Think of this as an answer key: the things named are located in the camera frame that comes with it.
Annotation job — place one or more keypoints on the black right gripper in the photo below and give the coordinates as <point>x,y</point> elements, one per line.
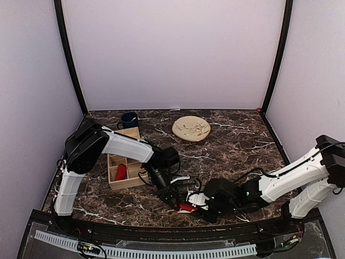
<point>211,218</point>

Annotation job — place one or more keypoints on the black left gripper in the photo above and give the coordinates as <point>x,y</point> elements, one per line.
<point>168,191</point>

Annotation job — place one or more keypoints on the red santa sock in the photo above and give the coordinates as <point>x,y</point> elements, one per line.
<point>121,173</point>

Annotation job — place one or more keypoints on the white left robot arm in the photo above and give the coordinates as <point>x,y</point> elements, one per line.
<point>91,140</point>

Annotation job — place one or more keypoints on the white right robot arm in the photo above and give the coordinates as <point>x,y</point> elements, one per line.
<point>320,172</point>

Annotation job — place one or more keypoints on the round beige woven mat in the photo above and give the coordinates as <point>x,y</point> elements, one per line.
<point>191,128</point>

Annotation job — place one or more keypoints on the wooden compartment tray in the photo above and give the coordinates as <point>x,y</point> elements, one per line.
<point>133,169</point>

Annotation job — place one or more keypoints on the dark blue mug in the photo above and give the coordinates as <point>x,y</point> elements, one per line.
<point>128,120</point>

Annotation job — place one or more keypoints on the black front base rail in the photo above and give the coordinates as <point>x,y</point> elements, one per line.
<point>108,232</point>

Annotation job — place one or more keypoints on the black right frame post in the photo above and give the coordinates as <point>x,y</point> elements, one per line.
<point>279,55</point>

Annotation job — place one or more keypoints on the black frame post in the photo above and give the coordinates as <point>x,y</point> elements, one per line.
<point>58,5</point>
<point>279,55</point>

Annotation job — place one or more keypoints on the black left frame post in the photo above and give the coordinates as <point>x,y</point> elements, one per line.
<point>58,5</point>

